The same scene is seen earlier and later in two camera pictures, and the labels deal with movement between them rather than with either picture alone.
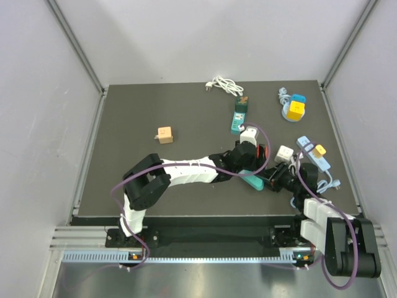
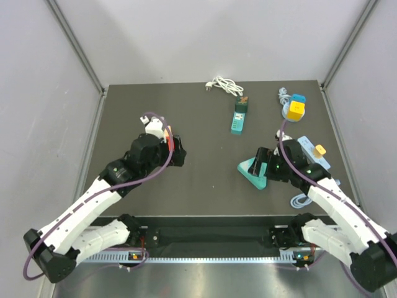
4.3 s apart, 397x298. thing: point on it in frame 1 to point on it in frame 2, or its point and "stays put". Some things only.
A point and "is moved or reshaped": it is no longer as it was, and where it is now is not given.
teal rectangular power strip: (238, 118) stays put
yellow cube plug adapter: (296, 109) stays put
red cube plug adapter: (262, 151) is moved or reshaped
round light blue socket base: (286, 107) stays put
